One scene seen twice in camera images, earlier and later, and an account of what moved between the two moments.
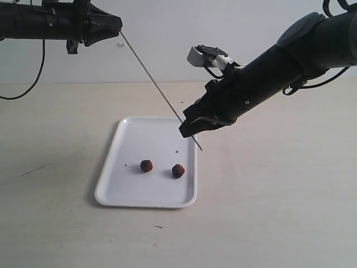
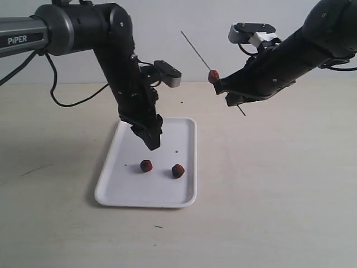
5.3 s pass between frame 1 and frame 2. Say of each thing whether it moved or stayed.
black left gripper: moved
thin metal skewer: moved
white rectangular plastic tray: stayed
